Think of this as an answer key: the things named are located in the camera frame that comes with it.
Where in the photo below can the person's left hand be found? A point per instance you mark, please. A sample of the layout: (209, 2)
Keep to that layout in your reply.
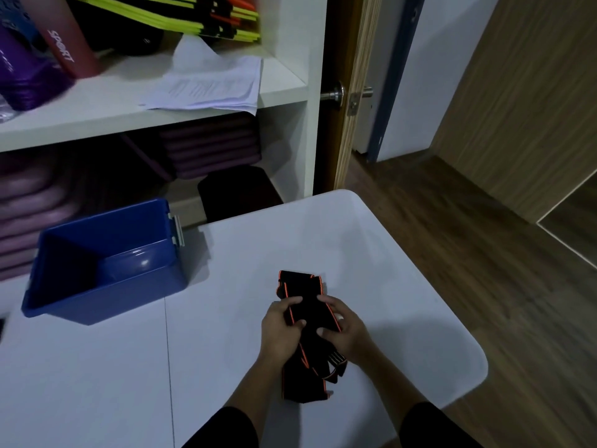
(277, 338)

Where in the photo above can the person's right hand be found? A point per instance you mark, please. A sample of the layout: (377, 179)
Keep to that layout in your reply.
(354, 340)

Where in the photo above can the blue plastic bin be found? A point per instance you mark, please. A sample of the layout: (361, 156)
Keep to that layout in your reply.
(116, 298)

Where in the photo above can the person's right forearm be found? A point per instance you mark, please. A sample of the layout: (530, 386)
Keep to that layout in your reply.
(392, 387)

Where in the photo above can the person's left forearm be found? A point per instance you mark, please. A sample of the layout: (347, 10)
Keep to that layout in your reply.
(252, 396)

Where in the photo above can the black chair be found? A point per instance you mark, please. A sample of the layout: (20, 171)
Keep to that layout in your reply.
(238, 195)

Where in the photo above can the wooden door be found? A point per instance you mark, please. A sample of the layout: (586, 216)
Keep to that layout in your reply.
(336, 144)

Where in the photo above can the stack of pink mats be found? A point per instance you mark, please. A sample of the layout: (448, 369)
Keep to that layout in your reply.
(214, 149)
(28, 205)

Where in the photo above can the metal door knob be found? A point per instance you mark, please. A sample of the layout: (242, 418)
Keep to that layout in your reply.
(333, 95)

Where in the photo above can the white paper sheets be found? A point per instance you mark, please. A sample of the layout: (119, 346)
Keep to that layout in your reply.
(210, 86)

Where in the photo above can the white shelf unit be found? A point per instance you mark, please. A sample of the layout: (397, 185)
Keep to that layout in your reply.
(93, 107)

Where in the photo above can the black round bag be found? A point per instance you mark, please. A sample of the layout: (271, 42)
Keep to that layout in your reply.
(126, 34)

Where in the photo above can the yellow orange agility ladder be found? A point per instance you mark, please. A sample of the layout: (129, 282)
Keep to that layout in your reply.
(140, 9)

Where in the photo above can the purple bottle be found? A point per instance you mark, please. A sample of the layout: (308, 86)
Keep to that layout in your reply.
(28, 79)

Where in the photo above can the pink sport bottle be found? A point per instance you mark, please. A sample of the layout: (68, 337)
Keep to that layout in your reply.
(65, 46)

